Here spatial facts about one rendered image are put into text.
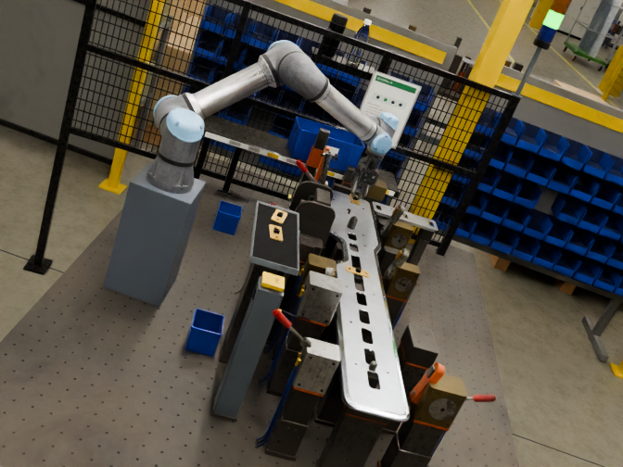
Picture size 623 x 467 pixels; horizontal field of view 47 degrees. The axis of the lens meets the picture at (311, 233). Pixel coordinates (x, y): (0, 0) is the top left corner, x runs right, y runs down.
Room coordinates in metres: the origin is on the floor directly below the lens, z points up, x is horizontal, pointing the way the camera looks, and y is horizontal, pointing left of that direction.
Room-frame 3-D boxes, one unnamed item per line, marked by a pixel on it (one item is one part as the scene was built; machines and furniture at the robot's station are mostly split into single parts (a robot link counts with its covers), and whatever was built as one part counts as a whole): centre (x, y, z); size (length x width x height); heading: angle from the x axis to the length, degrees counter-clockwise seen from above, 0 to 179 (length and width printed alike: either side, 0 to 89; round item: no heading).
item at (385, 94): (3.21, -0.11, 1.30); 0.23 x 0.02 x 0.31; 100
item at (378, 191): (2.94, -0.19, 0.88); 0.08 x 0.08 x 0.36; 10
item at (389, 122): (2.62, -0.11, 1.38); 0.09 x 0.08 x 0.11; 121
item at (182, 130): (2.11, 0.49, 1.27); 0.13 x 0.12 x 0.14; 31
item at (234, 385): (1.65, 0.05, 0.92); 0.08 x 0.08 x 0.44; 10
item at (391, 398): (2.18, -0.20, 1.00); 1.38 x 0.22 x 0.02; 10
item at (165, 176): (2.11, 0.49, 1.15); 0.15 x 0.15 x 0.10
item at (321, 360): (1.58, -0.12, 0.88); 0.12 x 0.07 x 0.36; 100
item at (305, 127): (3.06, 0.08, 1.10); 0.30 x 0.17 x 0.13; 107
